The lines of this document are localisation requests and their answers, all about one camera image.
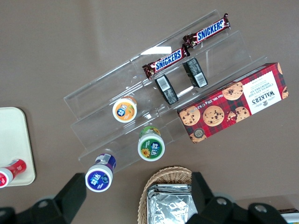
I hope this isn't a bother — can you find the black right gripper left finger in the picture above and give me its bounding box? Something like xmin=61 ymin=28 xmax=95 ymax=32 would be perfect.
xmin=0 ymin=172 xmax=87 ymax=224

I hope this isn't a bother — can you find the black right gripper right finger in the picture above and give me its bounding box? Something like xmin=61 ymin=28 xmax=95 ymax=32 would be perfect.
xmin=186 ymin=172 xmax=288 ymax=224

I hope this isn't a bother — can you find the light wicker basket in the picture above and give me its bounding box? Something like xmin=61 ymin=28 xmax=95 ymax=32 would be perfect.
xmin=137 ymin=166 xmax=194 ymax=224

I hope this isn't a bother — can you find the cream plastic tray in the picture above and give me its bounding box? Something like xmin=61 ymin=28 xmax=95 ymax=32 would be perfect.
xmin=0 ymin=106 xmax=36 ymax=187

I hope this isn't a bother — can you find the purple gum jar white lid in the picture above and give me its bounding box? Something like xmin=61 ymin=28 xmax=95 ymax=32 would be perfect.
xmin=85 ymin=153 xmax=117 ymax=193

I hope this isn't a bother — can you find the red-capped small bottle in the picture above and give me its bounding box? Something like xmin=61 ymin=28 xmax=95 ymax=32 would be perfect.
xmin=0 ymin=159 xmax=27 ymax=189

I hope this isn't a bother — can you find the white rectangular snack bin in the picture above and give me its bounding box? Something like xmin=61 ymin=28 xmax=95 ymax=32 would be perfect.
xmin=278 ymin=208 xmax=299 ymax=224

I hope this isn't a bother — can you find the clear acrylic stepped display stand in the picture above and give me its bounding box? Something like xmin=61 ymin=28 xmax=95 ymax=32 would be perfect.
xmin=63 ymin=9 xmax=268 ymax=175

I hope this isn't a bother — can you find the green gum jar white lid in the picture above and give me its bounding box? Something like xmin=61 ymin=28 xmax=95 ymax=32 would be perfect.
xmin=137 ymin=125 xmax=166 ymax=162

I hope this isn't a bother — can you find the red tartan Walkers cookie box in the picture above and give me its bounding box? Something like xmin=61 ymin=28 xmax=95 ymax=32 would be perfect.
xmin=177 ymin=62 xmax=290 ymax=144

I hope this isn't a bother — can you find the orange gum jar white lid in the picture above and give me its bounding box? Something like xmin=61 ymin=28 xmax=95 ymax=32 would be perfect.
xmin=112 ymin=95 xmax=138 ymax=124

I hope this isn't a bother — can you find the small black box with barcode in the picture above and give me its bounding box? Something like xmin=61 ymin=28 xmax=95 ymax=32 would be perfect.
xmin=182 ymin=57 xmax=208 ymax=89
xmin=154 ymin=74 xmax=179 ymax=105

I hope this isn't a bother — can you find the Snickers chocolate bar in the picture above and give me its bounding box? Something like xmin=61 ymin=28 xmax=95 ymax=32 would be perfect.
xmin=182 ymin=13 xmax=232 ymax=49
xmin=142 ymin=44 xmax=191 ymax=80

